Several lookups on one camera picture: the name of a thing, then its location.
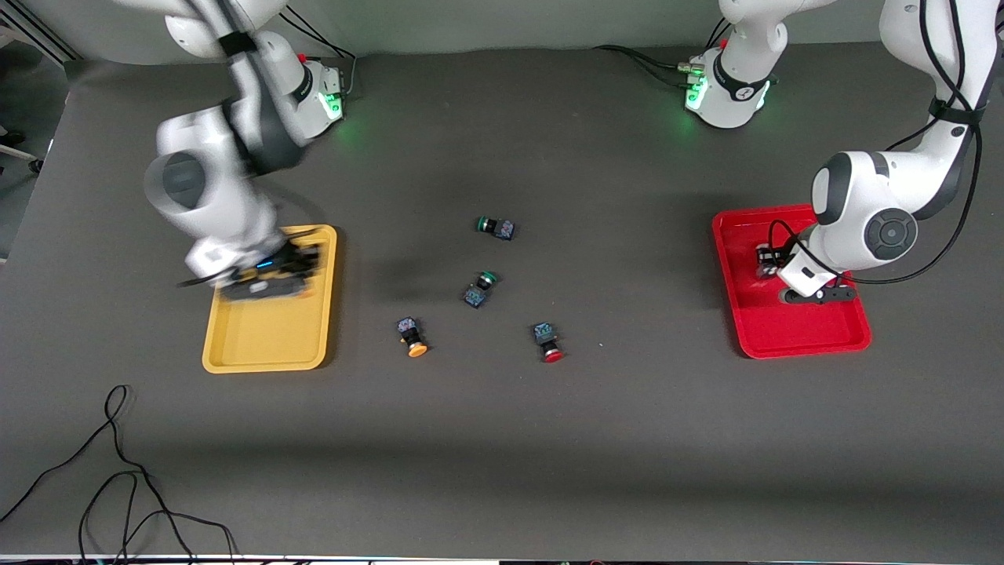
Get yellow push button switch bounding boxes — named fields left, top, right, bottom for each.
left=396, top=316, right=430, bottom=359

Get red plastic tray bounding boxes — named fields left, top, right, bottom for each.
left=711, top=204, right=873, bottom=360

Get yellow plastic tray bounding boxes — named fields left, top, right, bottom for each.
left=202, top=224, right=338, bottom=374

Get black stand foot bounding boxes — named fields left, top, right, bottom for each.
left=0, top=129, right=42, bottom=175

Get black right arm base cable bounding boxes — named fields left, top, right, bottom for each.
left=278, top=6, right=358, bottom=101

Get black arm base cable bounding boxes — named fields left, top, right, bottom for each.
left=278, top=6, right=358, bottom=101
left=592, top=43, right=707, bottom=89

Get thin black loose cable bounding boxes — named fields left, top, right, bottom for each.
left=0, top=385, right=238, bottom=564

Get black left arm base cable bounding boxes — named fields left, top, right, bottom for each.
left=592, top=43, right=707, bottom=89

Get aluminium frame rail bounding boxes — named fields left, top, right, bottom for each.
left=0, top=12, right=81, bottom=64

